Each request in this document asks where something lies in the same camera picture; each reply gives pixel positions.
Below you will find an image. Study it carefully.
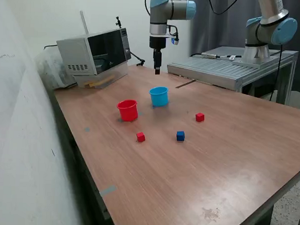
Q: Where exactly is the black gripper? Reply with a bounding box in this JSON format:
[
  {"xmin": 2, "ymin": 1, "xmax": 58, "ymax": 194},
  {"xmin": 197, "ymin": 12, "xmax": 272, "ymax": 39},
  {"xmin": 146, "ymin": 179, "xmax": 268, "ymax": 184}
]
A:
[{"xmin": 148, "ymin": 35, "xmax": 167, "ymax": 76}]

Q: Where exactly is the blue plastic bin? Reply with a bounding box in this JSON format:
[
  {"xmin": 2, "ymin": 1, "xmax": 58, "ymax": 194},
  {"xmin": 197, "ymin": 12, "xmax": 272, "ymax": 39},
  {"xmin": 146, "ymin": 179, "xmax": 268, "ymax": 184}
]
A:
[{"xmin": 148, "ymin": 86, "xmax": 170, "ymax": 108}]

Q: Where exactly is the red plastic bin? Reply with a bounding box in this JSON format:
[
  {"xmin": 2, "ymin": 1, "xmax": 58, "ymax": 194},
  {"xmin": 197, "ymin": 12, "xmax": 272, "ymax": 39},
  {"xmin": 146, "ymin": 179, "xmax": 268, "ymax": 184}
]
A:
[{"xmin": 116, "ymin": 99, "xmax": 139, "ymax": 123}]

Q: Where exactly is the thin metal strip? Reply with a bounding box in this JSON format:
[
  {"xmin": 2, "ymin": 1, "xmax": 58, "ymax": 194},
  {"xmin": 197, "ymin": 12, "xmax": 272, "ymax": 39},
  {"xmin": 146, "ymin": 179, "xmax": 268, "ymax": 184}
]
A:
[{"xmin": 175, "ymin": 78, "xmax": 196, "ymax": 90}]

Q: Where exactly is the aluminium profile robot stand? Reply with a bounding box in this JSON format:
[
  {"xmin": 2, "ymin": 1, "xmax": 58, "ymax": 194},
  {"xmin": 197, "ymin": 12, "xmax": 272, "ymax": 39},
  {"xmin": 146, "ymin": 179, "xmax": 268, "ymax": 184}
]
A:
[{"xmin": 165, "ymin": 44, "xmax": 300, "ymax": 105}]

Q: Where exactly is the yellow wooden piece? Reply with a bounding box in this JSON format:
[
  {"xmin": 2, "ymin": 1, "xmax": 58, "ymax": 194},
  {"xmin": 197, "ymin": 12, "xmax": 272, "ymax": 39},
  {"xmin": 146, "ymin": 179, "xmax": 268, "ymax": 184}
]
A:
[{"xmin": 83, "ymin": 73, "xmax": 116, "ymax": 89}]

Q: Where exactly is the silver microwave oven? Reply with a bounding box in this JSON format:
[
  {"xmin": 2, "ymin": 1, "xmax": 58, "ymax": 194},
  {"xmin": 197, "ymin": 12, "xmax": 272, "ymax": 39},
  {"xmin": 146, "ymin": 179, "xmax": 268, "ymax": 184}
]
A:
[{"xmin": 55, "ymin": 25, "xmax": 133, "ymax": 79}]

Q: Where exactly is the grey plastic bag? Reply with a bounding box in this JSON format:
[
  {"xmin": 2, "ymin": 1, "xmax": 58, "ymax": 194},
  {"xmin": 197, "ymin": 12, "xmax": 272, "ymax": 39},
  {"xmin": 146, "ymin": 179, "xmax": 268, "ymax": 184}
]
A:
[{"xmin": 33, "ymin": 50, "xmax": 79, "ymax": 91}]

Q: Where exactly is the long grey tape strip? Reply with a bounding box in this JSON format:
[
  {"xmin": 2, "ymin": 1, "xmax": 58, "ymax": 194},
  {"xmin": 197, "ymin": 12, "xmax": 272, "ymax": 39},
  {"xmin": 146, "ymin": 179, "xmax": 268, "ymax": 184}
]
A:
[{"xmin": 99, "ymin": 184, "xmax": 117, "ymax": 198}]

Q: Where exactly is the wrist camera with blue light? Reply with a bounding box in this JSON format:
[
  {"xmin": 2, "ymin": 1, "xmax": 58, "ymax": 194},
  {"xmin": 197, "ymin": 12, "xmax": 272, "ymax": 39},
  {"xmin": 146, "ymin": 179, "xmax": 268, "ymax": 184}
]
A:
[{"xmin": 167, "ymin": 35, "xmax": 180, "ymax": 46}]

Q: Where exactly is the black cable on stand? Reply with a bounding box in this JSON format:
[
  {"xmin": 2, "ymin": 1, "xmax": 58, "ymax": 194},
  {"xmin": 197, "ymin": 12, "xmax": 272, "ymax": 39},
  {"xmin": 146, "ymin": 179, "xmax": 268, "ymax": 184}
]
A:
[{"xmin": 191, "ymin": 52, "xmax": 243, "ymax": 60}]

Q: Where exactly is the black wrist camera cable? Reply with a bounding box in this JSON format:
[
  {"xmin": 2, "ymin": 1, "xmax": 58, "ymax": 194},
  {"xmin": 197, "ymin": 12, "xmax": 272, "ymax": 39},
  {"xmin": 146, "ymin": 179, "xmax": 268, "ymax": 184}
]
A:
[{"xmin": 143, "ymin": 0, "xmax": 242, "ymax": 21}]

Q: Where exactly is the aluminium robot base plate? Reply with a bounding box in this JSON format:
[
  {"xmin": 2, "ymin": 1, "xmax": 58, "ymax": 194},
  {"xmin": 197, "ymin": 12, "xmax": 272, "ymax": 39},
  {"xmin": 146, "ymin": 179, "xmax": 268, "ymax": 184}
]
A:
[{"xmin": 232, "ymin": 54, "xmax": 280, "ymax": 69}]

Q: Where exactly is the thick black robot power cable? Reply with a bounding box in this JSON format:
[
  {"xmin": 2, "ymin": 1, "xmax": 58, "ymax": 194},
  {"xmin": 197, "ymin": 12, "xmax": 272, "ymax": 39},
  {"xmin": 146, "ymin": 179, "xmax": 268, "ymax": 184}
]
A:
[{"xmin": 270, "ymin": 42, "xmax": 285, "ymax": 103}]

